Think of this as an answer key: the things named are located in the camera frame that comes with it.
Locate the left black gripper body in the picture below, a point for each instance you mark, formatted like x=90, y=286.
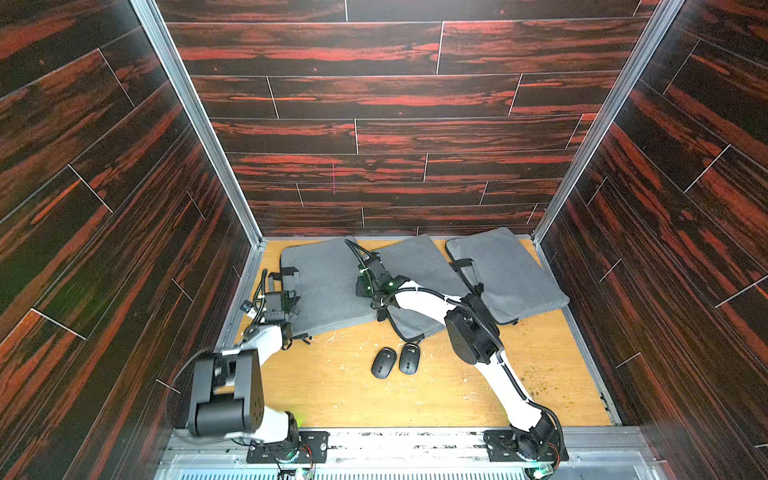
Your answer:
x=292, y=311

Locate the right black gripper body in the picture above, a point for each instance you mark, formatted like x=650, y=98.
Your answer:
x=372, y=264

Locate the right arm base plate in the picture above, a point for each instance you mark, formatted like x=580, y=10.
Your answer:
x=502, y=445

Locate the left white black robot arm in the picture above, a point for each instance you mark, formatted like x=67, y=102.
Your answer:
x=226, y=399

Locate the grey laptop bag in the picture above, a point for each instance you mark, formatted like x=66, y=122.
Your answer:
x=324, y=275
x=511, y=284
x=420, y=270

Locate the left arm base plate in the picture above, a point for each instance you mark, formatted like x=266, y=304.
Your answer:
x=302, y=447

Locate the aluminium front rail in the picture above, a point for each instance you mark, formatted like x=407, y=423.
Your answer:
x=423, y=453

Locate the black computer mouse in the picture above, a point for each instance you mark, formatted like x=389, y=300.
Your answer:
x=409, y=358
x=383, y=363

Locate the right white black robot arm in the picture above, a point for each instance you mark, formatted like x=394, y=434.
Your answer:
x=476, y=340

